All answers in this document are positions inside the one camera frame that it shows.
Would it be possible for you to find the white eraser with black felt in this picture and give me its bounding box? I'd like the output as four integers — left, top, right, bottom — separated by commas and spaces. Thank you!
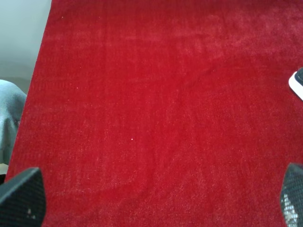
288, 68, 303, 100

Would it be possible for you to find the red velvet table cloth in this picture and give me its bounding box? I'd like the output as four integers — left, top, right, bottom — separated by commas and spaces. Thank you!
7, 0, 303, 227

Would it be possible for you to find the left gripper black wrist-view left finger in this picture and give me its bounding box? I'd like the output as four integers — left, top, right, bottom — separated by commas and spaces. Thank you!
0, 167, 46, 227

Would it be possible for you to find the grey trouser leg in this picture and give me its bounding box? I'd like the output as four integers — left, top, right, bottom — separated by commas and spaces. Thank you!
0, 80, 27, 165

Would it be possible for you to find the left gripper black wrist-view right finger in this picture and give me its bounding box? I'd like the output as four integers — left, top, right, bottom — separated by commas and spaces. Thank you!
280, 163, 303, 227

